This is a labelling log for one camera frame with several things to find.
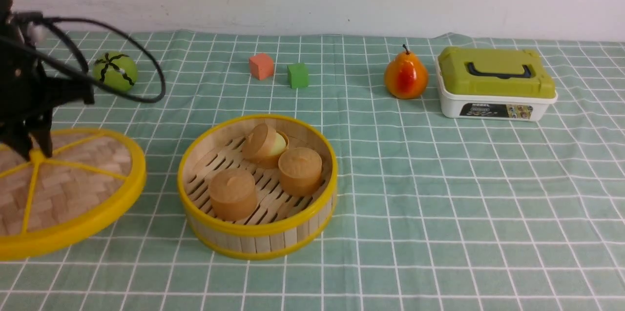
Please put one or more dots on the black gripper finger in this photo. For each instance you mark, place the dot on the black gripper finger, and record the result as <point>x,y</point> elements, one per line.
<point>16,137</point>

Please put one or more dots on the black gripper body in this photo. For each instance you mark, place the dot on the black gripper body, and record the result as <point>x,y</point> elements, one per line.
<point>33,84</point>

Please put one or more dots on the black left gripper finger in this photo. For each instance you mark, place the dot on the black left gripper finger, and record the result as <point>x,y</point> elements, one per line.
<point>40,129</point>

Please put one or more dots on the yellow woven steamer lid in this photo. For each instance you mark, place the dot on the yellow woven steamer lid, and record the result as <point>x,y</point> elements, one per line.
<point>93,177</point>

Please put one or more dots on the yellow bamboo steamer basket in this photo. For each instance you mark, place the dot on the yellow bamboo steamer basket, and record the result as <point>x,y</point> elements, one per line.
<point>280,224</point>

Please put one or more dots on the green toy melon ball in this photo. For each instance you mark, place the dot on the green toy melon ball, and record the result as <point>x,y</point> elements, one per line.
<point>116,69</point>

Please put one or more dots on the brown toy bun front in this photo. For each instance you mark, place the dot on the brown toy bun front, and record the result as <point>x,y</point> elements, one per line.
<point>232,194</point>

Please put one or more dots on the brown toy bun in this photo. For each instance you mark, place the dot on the brown toy bun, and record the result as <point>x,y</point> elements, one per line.
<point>300,171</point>
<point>232,194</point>

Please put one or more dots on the tilted toy bun back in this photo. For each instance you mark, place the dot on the tilted toy bun back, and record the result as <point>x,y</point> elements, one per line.
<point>264,145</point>

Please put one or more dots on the orange foam cube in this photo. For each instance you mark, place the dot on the orange foam cube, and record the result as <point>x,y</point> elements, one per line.
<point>261,66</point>

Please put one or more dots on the brown toy bun right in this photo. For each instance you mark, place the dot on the brown toy bun right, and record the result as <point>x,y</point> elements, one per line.
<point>300,171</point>

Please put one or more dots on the green foam cube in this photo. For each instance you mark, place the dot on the green foam cube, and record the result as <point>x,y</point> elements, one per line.
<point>298,75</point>

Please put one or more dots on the orange toy pear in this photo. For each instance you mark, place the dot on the orange toy pear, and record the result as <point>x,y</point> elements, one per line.
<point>406,77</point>

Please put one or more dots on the green checkered tablecloth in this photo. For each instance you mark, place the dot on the green checkered tablecloth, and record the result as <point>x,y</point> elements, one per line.
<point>434,213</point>

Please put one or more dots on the green lidded white toolbox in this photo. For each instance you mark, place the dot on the green lidded white toolbox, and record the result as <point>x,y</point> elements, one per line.
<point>503,84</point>

